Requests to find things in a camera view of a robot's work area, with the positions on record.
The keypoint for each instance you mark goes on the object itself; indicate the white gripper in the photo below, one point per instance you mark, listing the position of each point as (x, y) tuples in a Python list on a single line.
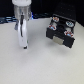
[(21, 8)]

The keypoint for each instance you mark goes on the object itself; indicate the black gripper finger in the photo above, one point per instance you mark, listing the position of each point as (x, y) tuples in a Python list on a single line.
[(23, 30)]

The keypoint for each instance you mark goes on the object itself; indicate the black kcup holder drawer box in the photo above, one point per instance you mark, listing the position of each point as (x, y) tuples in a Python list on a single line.
[(61, 27)]

